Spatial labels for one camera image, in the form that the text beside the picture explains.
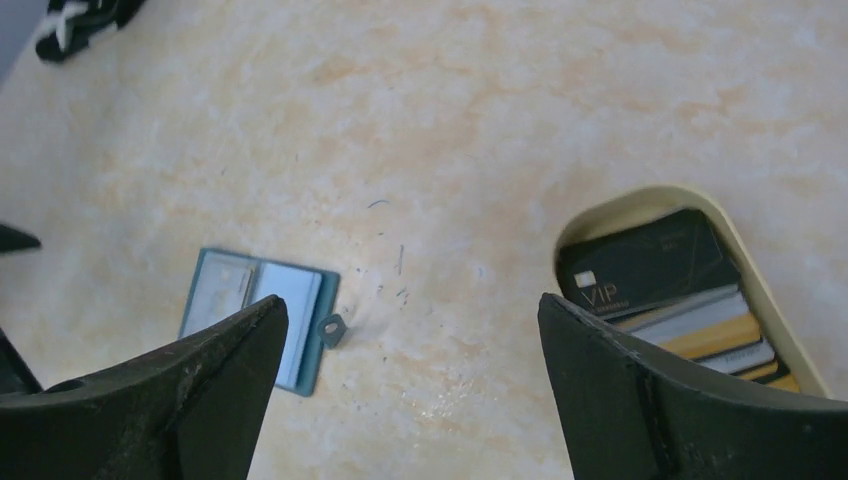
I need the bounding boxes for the cards in tray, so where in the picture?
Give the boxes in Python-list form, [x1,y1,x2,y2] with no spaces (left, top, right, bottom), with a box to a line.
[556,208,800,392]

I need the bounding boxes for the zebra striped cloth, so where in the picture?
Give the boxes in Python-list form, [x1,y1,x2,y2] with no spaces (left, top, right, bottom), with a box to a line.
[35,0,146,64]

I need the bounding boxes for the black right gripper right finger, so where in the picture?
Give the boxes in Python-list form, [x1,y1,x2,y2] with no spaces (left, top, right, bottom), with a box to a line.
[538,293,847,479]

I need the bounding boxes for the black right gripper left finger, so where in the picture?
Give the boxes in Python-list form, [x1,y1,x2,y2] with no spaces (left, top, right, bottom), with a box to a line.
[1,314,279,479]

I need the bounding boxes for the beige card tray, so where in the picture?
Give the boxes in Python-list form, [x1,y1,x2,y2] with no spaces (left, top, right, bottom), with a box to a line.
[554,185,830,397]

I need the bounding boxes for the teal leather card holder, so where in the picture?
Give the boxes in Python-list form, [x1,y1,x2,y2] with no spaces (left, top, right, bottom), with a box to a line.
[178,247,347,398]

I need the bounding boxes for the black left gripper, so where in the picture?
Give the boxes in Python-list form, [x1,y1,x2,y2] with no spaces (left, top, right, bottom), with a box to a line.
[0,224,41,395]

